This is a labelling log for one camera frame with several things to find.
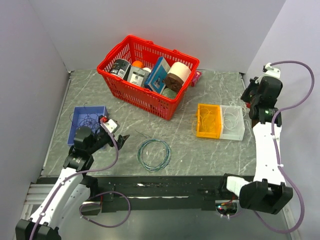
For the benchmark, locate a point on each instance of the blue Harrys box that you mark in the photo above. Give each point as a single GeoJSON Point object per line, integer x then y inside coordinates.
{"type": "Point", "coordinates": [155, 80]}

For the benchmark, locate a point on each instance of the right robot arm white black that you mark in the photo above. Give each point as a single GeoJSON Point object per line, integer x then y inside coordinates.
{"type": "Point", "coordinates": [268, 191]}

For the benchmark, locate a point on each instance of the white paper towel roll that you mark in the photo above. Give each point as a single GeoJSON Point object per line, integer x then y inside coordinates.
{"type": "Point", "coordinates": [179, 71]}

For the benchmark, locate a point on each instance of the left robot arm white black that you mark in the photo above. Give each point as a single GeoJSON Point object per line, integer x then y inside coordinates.
{"type": "Point", "coordinates": [73, 186]}

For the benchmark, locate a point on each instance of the orange fruit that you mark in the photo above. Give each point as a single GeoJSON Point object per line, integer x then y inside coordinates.
{"type": "Point", "coordinates": [138, 64]}

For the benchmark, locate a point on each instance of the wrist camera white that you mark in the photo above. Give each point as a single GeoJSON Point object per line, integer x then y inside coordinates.
{"type": "Point", "coordinates": [109, 124]}
{"type": "Point", "coordinates": [271, 71]}

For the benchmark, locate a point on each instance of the pink small box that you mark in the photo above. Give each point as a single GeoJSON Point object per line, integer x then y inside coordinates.
{"type": "Point", "coordinates": [196, 78]}

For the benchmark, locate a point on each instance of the grey labelled pouch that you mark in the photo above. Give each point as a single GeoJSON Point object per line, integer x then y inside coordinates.
{"type": "Point", "coordinates": [138, 76]}

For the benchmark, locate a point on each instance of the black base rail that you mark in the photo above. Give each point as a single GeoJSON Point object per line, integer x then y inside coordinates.
{"type": "Point", "coordinates": [120, 193]}

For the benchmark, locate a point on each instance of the brown roll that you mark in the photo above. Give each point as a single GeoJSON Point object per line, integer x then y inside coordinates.
{"type": "Point", "coordinates": [173, 82]}

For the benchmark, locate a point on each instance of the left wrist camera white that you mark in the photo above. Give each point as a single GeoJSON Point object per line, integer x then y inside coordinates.
{"type": "Point", "coordinates": [109, 124]}

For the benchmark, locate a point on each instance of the blue plastic bin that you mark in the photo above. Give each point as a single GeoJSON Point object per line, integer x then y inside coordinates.
{"type": "Point", "coordinates": [85, 116]}

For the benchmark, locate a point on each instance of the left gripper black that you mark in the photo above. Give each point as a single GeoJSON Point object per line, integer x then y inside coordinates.
{"type": "Point", "coordinates": [120, 140]}

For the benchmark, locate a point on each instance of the aluminium frame rail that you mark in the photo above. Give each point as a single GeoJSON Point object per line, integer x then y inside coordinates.
{"type": "Point", "coordinates": [37, 193]}

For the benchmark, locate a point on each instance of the black cylindrical can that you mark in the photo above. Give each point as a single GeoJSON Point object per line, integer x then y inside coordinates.
{"type": "Point", "coordinates": [121, 68]}

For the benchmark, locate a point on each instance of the white plastic bin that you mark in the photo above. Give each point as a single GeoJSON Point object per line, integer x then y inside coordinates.
{"type": "Point", "coordinates": [232, 123]}

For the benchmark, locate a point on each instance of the yellow plastic bin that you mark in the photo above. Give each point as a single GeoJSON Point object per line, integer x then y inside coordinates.
{"type": "Point", "coordinates": [209, 121]}

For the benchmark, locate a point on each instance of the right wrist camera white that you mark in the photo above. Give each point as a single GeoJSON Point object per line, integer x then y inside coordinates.
{"type": "Point", "coordinates": [271, 71]}

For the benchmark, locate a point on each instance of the red plastic shopping basket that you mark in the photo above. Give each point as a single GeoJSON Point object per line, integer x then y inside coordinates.
{"type": "Point", "coordinates": [133, 48]}

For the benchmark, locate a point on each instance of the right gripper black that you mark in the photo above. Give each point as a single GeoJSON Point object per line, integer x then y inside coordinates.
{"type": "Point", "coordinates": [254, 82]}

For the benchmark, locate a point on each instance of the green scouring sponge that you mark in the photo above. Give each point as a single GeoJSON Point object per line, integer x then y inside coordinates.
{"type": "Point", "coordinates": [168, 93]}

